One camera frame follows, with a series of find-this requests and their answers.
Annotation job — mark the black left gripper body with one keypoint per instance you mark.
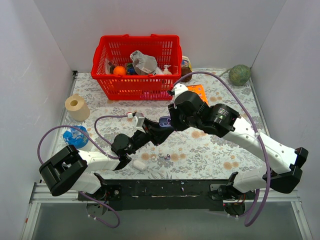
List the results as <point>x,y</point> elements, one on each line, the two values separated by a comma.
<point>152,128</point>

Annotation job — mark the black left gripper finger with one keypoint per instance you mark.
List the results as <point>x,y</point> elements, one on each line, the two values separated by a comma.
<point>159,135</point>
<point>150,125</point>

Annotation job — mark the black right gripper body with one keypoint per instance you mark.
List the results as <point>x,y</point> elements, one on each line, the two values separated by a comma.
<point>175,116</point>

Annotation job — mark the lavender earbud charging case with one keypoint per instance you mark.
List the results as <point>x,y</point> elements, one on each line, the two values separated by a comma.
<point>165,122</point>

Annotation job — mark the purple metallic earbud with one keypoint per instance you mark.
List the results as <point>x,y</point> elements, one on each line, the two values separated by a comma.
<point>167,157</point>

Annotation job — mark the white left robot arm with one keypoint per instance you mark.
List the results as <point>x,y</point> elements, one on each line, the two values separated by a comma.
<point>73,169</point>

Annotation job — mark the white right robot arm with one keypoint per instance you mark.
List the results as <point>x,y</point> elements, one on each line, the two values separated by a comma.
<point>189,110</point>

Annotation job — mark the white earbud charging case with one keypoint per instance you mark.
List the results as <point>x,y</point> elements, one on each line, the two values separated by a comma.
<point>139,165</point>

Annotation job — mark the orange snack box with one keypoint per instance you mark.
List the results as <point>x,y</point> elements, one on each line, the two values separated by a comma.
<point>199,90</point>

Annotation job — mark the brown jar with label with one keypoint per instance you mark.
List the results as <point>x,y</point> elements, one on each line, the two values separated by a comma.
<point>186,68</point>

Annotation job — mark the white pump bottle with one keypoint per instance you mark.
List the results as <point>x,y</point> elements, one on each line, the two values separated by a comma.
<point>166,70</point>

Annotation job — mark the dark green toy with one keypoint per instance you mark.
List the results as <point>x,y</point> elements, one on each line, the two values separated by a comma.
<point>130,70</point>

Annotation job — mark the red plastic shopping basket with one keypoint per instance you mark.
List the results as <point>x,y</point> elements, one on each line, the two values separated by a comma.
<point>116,49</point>

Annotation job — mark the grey crumpled bag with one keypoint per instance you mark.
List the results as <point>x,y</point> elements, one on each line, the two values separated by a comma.
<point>143,64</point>

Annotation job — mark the green melon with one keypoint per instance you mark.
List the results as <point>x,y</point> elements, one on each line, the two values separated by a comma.
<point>238,75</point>

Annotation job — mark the orange fruit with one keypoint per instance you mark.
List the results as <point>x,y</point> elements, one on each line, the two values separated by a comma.
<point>119,70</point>

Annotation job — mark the blue wrapped tissue roll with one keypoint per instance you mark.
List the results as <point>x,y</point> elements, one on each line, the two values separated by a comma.
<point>77,139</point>

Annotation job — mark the beige paper roll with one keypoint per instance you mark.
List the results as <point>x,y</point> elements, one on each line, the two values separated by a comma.
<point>77,107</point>

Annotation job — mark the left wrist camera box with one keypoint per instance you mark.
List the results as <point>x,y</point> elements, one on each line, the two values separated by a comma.
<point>138,120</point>

